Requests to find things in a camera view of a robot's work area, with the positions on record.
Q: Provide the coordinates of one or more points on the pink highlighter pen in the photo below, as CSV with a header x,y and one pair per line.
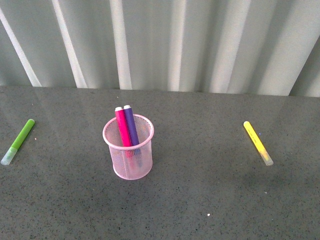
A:
x,y
124,134

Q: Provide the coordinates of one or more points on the white pleated curtain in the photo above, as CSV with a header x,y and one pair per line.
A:
x,y
263,47

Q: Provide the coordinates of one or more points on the purple highlighter pen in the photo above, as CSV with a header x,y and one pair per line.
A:
x,y
133,134

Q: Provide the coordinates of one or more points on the pink mesh pen cup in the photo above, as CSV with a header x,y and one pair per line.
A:
x,y
135,162

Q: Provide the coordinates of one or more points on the green highlighter pen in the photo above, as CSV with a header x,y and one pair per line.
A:
x,y
10,154

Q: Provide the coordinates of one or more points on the yellow highlighter pen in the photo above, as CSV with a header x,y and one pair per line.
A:
x,y
258,144

